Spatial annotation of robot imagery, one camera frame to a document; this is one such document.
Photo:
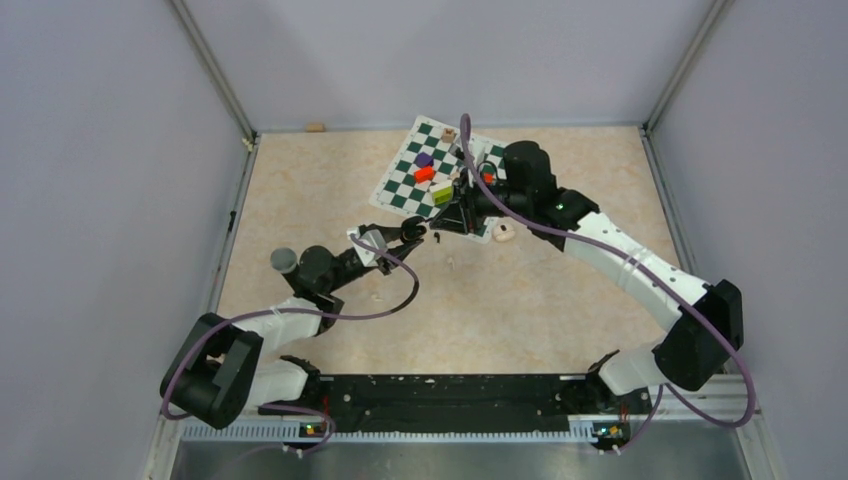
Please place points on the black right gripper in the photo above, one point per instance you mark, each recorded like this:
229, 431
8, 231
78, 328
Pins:
451, 219

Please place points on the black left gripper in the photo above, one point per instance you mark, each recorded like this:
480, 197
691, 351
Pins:
390, 259

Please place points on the black earbud charging case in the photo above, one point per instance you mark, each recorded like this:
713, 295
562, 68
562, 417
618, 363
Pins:
413, 229

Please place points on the white earbud charging case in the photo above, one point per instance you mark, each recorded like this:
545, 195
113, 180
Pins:
503, 233

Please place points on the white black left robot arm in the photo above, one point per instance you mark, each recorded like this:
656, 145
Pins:
217, 373

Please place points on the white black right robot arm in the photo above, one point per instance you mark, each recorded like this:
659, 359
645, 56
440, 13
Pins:
690, 310

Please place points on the green white toy brick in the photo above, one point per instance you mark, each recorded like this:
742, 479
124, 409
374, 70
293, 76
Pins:
441, 193

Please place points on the green white chessboard mat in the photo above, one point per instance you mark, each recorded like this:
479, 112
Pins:
398, 193

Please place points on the purple toy brick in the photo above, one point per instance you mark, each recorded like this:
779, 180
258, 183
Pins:
423, 160

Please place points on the wooden cork cylinder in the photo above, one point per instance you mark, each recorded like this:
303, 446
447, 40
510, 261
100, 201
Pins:
315, 127

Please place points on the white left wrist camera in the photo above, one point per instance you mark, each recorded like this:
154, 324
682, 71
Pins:
366, 244

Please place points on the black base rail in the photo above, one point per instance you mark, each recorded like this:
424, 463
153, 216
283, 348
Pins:
480, 403

